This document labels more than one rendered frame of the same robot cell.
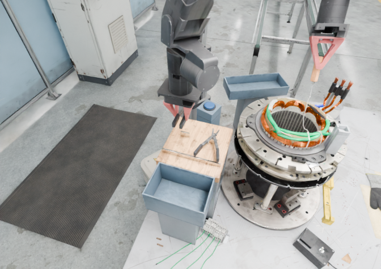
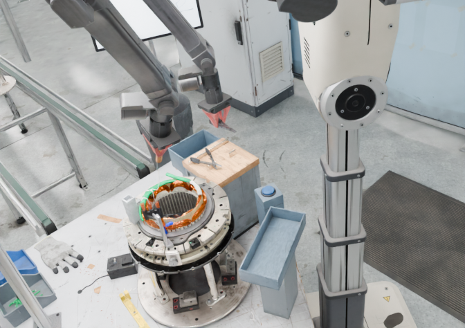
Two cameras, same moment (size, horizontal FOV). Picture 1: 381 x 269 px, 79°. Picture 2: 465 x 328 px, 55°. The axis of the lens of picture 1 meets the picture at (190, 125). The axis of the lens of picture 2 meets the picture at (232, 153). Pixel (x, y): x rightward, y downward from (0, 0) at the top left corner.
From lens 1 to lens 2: 1.65 m
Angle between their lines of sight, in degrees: 86
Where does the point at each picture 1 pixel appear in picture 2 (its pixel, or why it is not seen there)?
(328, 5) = not seen: hidden behind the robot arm
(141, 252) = not seen: hidden behind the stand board
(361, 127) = not seen: outside the picture
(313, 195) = (149, 302)
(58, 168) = (442, 217)
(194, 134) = (230, 161)
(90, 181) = (407, 248)
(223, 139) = (211, 175)
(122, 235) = (313, 268)
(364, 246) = (88, 313)
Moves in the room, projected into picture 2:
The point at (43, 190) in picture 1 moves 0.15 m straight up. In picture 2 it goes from (408, 205) to (410, 185)
